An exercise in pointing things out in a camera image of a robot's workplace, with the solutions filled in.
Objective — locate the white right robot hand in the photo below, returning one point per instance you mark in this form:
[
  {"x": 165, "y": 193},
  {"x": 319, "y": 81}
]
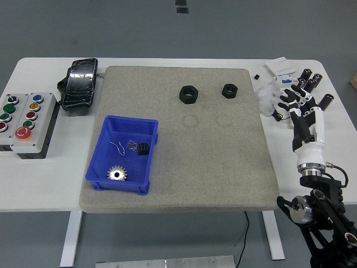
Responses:
[{"x": 311, "y": 152}]

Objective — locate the small black gear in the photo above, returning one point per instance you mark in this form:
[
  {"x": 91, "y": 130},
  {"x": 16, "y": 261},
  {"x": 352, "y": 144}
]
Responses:
[{"x": 142, "y": 148}]

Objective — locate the large steel gear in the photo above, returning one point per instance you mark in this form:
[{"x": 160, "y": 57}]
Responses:
[{"x": 122, "y": 171}]

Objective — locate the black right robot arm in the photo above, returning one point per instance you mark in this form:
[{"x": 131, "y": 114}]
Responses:
[{"x": 320, "y": 182}]

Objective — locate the brown cardboard box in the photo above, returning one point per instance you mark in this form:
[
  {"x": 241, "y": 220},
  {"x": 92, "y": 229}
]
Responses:
[{"x": 353, "y": 80}]

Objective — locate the small black hex nut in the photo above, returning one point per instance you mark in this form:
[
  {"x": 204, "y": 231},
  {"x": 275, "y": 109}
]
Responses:
[{"x": 229, "y": 90}]

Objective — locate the large black hex nut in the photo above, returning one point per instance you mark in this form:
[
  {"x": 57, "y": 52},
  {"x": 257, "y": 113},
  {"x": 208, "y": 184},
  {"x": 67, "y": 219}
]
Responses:
[{"x": 188, "y": 94}]

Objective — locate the grey emergency stop button box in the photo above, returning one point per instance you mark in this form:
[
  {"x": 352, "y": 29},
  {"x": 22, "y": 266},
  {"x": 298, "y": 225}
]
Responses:
[{"x": 36, "y": 123}]

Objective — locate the dark cylindrical capacitor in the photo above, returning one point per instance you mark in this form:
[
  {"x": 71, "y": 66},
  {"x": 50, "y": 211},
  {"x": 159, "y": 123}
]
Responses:
[
  {"x": 305, "y": 74},
  {"x": 327, "y": 101},
  {"x": 301, "y": 82},
  {"x": 310, "y": 84},
  {"x": 317, "y": 77}
]

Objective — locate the clear plastic bag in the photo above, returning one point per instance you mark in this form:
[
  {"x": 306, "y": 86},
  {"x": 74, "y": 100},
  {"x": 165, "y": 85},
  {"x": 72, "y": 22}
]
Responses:
[{"x": 265, "y": 100}]

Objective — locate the white flat carton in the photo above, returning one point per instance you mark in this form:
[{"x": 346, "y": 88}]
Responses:
[{"x": 279, "y": 67}]

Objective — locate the white table leg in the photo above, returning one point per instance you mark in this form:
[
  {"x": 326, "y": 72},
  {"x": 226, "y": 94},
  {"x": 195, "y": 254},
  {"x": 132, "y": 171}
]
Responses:
[
  {"x": 71, "y": 237},
  {"x": 272, "y": 237}
]

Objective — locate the grey-brown mat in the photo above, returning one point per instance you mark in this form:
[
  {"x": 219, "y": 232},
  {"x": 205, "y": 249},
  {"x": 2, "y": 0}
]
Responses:
[{"x": 189, "y": 173}]

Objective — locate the silver metal plate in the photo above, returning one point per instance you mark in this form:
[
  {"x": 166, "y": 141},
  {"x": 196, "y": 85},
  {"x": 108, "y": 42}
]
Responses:
[{"x": 167, "y": 263}]

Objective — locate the blue plastic bin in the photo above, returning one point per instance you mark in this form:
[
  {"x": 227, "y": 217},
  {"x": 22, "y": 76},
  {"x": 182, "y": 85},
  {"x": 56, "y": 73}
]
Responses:
[{"x": 122, "y": 167}]

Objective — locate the black wrapped device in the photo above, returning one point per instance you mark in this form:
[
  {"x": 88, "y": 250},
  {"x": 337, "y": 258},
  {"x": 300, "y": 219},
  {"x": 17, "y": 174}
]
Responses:
[{"x": 79, "y": 83}]

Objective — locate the grey selector switch button box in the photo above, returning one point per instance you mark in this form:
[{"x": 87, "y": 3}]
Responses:
[{"x": 8, "y": 117}]

